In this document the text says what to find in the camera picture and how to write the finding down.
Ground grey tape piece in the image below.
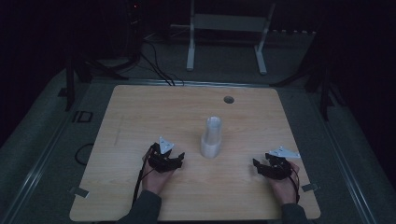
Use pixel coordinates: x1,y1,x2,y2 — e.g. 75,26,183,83
68,186,91,200
301,183,320,193

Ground black metal stand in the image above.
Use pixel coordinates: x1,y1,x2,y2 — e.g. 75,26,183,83
270,31,347,123

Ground black floor cables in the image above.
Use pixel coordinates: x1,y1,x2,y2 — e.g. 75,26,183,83
139,40,185,87

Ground white metal stand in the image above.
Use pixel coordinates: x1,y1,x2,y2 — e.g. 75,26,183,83
186,0,276,76

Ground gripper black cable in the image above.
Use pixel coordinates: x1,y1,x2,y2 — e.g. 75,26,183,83
132,147,155,205
289,166,302,203

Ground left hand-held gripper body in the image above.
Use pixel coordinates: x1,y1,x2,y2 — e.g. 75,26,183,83
146,135,184,174

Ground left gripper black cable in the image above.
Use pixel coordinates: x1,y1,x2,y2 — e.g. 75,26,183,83
132,147,155,205

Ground person's left hand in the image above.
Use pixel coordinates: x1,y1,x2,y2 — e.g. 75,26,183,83
141,168,176,196

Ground white power strip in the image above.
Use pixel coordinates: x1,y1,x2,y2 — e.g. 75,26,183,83
270,29,318,35

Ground black cable loop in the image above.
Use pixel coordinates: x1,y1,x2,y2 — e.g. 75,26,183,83
74,142,95,166

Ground person's right hand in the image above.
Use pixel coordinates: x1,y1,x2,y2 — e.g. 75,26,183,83
268,161,301,206

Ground dark computer tower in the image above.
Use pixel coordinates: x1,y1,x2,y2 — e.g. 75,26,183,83
123,0,145,64

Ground black tripod stand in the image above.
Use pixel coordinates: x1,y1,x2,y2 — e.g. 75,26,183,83
57,55,129,112

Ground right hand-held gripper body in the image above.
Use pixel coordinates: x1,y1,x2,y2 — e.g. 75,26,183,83
260,146,302,181

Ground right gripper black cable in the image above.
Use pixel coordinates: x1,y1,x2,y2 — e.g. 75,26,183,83
289,166,302,203

